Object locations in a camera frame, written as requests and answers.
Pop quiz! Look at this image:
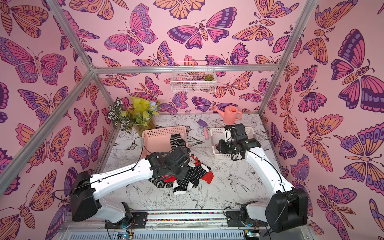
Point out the red bear sock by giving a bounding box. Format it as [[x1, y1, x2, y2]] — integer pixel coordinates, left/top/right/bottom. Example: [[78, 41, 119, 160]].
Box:
[[189, 154, 202, 167]]

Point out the black white striped sock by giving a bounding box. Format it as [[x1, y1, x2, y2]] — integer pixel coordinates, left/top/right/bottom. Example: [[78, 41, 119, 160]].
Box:
[[170, 134, 186, 150], [148, 178, 173, 189]]

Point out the black pinstripe sock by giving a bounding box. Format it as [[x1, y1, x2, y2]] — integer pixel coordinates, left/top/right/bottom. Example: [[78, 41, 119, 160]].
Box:
[[173, 164, 211, 195]]

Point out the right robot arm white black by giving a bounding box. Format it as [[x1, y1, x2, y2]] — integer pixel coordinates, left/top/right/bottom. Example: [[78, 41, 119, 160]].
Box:
[[217, 124, 308, 233]]

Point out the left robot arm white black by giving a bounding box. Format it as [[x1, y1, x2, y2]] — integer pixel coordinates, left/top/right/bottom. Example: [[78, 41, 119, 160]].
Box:
[[70, 147, 191, 229]]

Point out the white plastic basket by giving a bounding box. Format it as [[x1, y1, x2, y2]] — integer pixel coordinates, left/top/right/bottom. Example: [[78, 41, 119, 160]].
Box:
[[209, 126, 262, 160]]

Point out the pink plastic basket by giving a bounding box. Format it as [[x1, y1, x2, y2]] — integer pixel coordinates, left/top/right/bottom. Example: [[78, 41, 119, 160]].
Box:
[[142, 126, 189, 157]]

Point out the red patterned sock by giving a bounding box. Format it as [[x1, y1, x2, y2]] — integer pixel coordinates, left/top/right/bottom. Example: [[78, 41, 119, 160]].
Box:
[[164, 176, 177, 183]]

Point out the pink watering can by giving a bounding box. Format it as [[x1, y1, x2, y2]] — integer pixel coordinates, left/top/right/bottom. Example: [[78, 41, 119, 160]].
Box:
[[214, 106, 242, 125]]

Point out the purple pink garden trowel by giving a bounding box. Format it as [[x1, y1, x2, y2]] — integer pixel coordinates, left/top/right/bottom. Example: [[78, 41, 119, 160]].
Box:
[[198, 119, 210, 140]]

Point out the artificial plant bouquet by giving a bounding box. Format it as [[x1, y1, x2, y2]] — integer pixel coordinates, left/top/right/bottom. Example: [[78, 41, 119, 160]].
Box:
[[105, 98, 162, 136]]

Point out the small green succulent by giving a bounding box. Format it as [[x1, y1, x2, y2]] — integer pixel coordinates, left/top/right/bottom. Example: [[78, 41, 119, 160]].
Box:
[[204, 74, 215, 82]]

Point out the white wire wall basket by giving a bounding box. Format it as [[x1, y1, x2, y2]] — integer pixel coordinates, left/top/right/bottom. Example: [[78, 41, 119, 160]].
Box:
[[169, 60, 217, 94]]

